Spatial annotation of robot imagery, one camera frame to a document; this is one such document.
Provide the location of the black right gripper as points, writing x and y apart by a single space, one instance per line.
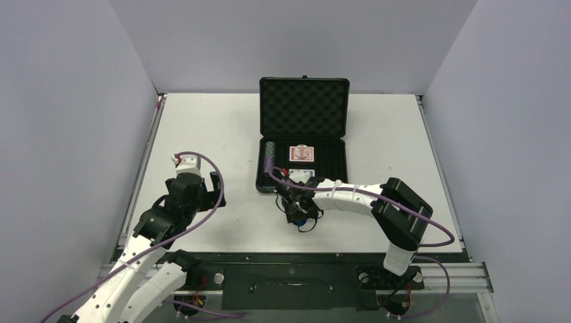
293 201

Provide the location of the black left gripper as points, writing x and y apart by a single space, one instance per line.
209 196

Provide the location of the blue playing card deck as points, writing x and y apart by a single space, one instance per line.
298 174

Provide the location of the red playing card deck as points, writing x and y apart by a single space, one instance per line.
301 153

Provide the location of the green blue poker chip stack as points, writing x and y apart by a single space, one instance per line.
269 153

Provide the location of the black foam-lined carry case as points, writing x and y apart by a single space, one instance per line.
309 111

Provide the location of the purple poker chip stack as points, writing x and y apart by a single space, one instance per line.
268 167

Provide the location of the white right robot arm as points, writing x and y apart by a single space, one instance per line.
390 204

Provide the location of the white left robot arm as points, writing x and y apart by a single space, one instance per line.
122 296

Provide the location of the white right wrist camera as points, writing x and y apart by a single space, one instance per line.
287 178

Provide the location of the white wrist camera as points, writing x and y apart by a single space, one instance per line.
287 178
187 163

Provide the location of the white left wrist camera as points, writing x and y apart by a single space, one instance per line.
187 163

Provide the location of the black robot base mount plate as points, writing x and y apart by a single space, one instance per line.
305 281

